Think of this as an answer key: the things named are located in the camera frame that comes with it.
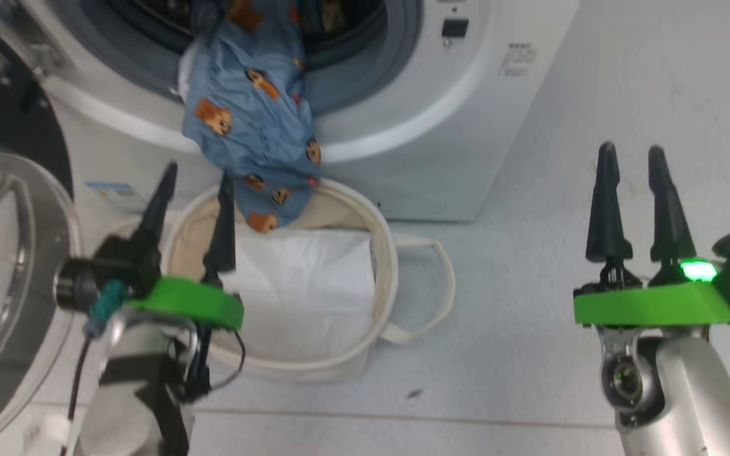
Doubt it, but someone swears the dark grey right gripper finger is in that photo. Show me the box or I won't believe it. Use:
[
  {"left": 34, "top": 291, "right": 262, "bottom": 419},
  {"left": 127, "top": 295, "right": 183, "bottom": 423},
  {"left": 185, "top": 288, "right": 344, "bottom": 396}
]
[
  {"left": 648, "top": 146, "right": 697, "bottom": 263},
  {"left": 586, "top": 142, "right": 634, "bottom": 263}
]

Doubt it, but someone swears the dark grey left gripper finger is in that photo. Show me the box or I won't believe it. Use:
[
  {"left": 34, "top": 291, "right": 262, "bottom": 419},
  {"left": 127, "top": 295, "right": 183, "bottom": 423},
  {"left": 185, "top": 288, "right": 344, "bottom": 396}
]
[
  {"left": 203, "top": 172, "right": 238, "bottom": 286},
  {"left": 139, "top": 161, "right": 179, "bottom": 254}
]

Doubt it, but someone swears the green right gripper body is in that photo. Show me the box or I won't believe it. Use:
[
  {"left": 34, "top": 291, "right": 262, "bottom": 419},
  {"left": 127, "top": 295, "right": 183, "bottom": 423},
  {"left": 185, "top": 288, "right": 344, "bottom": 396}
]
[{"left": 573, "top": 260, "right": 730, "bottom": 327}]

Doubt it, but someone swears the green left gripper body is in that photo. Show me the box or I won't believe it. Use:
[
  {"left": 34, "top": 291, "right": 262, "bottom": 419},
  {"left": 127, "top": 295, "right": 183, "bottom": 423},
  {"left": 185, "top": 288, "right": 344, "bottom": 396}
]
[{"left": 125, "top": 276, "right": 244, "bottom": 331}]

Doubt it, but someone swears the blue garment with bear print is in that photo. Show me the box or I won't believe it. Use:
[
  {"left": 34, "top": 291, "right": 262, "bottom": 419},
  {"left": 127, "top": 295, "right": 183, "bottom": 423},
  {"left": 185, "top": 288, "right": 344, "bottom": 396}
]
[{"left": 178, "top": 0, "right": 323, "bottom": 234}]

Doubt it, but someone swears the glass washing machine door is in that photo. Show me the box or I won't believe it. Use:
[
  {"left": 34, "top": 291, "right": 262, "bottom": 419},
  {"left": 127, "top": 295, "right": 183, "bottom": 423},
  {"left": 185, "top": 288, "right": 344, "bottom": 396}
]
[{"left": 0, "top": 0, "right": 84, "bottom": 453}]

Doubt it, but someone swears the white front-load washing machine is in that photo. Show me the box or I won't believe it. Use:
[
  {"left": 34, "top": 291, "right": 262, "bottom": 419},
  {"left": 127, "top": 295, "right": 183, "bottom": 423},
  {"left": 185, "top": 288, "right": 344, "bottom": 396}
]
[{"left": 0, "top": 0, "right": 580, "bottom": 222}]

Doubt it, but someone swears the blue white energy label sticker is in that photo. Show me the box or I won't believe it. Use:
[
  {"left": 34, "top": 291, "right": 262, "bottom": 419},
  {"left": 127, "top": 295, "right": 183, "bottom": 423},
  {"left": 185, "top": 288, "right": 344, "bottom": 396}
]
[{"left": 85, "top": 181, "right": 147, "bottom": 213}]

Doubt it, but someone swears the white liner sheet in basket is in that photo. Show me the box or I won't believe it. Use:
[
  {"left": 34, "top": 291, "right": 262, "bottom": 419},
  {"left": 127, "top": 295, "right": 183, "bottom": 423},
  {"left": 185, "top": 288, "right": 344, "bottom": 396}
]
[{"left": 219, "top": 228, "right": 378, "bottom": 365}]

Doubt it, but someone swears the cream canvas laundry basket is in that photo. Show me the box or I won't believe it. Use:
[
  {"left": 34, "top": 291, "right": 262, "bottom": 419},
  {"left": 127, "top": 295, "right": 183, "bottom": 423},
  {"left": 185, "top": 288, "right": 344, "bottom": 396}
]
[{"left": 96, "top": 179, "right": 456, "bottom": 383}]

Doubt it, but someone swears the grey printed text sticker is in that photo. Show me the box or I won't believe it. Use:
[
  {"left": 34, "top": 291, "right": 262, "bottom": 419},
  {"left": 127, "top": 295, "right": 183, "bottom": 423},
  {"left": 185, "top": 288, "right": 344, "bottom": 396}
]
[{"left": 498, "top": 43, "right": 538, "bottom": 78}]

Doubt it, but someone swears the thin black left gripper cable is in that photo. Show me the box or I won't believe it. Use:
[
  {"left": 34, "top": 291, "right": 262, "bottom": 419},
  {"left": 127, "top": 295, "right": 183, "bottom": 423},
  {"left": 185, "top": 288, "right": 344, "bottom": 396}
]
[{"left": 197, "top": 323, "right": 247, "bottom": 392}]

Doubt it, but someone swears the teal plug left camera cable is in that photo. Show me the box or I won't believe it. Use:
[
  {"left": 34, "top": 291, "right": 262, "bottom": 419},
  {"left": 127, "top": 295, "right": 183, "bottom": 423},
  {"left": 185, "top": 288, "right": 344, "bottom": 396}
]
[{"left": 64, "top": 282, "right": 128, "bottom": 456}]

